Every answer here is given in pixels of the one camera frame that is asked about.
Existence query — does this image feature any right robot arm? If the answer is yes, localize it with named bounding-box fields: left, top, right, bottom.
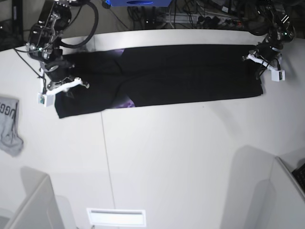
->
left=24, top=0, right=99, bottom=98

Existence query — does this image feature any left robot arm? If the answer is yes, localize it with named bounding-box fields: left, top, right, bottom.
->
left=238, top=0, right=295, bottom=82

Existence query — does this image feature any white partition panel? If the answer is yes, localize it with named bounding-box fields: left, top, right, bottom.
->
left=0, top=167, right=77, bottom=229
left=245, top=157, right=305, bottom=229

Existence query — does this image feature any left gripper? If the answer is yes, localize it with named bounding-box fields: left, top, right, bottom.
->
left=242, top=42, right=283, bottom=80

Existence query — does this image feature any black T-shirt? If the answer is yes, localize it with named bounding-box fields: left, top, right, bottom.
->
left=55, top=44, right=263, bottom=119

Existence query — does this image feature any white power strip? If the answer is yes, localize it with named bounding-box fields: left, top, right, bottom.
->
left=156, top=13, right=243, bottom=29

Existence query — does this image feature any blue box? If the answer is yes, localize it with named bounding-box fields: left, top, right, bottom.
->
left=106, top=0, right=171, bottom=7

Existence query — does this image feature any black keyboard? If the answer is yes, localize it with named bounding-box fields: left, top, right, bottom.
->
left=292, top=164, right=305, bottom=191

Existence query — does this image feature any grey printed garment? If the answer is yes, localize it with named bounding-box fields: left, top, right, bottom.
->
left=0, top=96, right=23, bottom=157

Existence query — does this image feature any right white partition panel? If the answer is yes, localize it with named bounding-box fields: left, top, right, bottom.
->
left=245, top=157, right=305, bottom=229

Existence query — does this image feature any white slotted tray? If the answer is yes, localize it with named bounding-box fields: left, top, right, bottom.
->
left=87, top=208, right=147, bottom=227

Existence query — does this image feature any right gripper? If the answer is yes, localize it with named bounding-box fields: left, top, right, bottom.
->
left=39, top=59, right=90, bottom=98

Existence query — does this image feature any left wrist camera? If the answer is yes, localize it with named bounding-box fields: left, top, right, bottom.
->
left=271, top=70, right=285, bottom=82

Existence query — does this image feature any left white partition panel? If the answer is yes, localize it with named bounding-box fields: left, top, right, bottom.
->
left=0, top=167, right=77, bottom=229

